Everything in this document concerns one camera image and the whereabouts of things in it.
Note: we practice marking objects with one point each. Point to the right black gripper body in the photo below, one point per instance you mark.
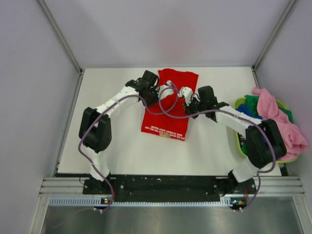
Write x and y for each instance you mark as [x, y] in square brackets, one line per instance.
[194, 105]

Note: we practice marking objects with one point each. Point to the green t shirt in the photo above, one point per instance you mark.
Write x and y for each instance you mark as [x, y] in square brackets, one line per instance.
[251, 102]

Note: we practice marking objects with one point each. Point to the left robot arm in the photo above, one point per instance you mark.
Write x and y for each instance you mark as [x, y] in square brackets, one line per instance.
[95, 131]

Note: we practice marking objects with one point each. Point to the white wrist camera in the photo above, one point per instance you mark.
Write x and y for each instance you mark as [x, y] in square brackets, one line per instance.
[165, 90]
[186, 93]

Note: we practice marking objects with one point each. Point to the pink t shirt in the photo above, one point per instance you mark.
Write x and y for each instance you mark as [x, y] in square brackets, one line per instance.
[294, 140]

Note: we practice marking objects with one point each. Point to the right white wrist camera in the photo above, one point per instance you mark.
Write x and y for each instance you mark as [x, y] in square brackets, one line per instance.
[186, 93]

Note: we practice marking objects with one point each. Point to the red t shirt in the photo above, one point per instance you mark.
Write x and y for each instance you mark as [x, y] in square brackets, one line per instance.
[161, 124]

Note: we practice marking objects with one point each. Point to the lime green plastic basket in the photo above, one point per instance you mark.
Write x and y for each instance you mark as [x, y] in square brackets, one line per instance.
[285, 159]

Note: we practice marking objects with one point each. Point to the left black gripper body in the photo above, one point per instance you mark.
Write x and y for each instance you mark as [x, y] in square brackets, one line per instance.
[152, 96]

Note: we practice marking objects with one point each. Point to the blue t shirt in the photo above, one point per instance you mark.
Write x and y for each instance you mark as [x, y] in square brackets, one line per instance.
[246, 110]

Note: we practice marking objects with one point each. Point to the grey slotted cable duct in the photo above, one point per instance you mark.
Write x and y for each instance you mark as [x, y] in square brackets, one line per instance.
[103, 202]

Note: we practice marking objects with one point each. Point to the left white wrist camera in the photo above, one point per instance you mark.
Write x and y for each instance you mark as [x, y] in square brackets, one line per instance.
[165, 90]

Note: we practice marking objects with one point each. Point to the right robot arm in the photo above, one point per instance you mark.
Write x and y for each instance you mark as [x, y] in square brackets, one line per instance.
[263, 139]

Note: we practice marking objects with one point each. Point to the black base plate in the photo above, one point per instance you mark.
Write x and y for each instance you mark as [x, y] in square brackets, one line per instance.
[167, 188]

